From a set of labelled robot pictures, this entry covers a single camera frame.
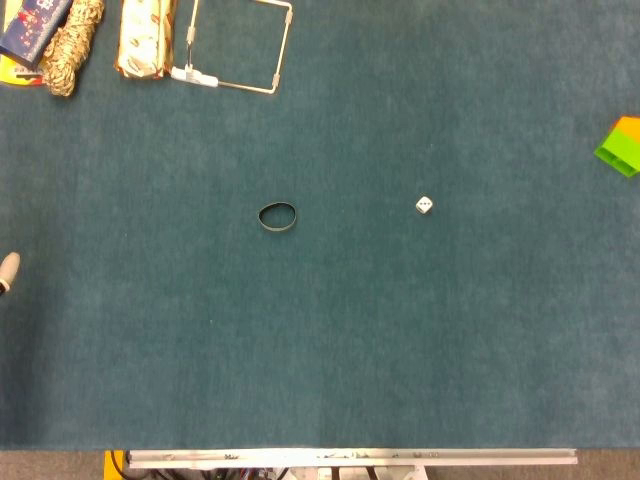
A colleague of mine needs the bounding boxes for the teal felt table mat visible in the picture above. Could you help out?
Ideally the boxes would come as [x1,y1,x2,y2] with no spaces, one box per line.
[0,0,640,451]

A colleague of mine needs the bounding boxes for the black rubber band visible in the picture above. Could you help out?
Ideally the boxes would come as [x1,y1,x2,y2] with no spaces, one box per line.
[257,201,298,233]

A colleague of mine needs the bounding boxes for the gold foil snack package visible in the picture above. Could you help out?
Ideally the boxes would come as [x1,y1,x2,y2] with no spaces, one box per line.
[114,0,177,81]

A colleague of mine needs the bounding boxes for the green plastic block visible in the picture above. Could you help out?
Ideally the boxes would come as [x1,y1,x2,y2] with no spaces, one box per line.
[593,126,640,178]

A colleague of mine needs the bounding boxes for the orange plastic block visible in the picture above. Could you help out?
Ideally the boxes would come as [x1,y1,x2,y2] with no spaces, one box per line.
[614,115,640,143]

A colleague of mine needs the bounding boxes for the yellow package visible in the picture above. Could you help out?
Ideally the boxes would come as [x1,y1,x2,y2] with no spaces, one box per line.
[0,53,46,87]

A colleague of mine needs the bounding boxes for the blue printed box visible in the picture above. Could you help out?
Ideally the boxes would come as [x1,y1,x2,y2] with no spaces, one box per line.
[0,0,74,70]

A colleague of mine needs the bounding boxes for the white wire frame rack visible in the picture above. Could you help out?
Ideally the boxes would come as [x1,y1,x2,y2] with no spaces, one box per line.
[170,0,294,96]

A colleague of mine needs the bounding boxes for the aluminium profile rail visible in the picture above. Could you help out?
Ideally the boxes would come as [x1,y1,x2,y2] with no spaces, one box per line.
[124,448,579,470]

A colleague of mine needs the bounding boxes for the black cable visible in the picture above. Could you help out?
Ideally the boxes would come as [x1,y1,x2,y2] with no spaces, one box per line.
[110,450,132,480]

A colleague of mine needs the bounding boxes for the yellow base plate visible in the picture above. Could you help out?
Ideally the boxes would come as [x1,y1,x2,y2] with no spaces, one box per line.
[103,450,126,480]

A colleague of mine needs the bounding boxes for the beige braided rope bundle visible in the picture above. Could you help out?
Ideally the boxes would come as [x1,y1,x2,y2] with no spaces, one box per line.
[40,0,106,97]

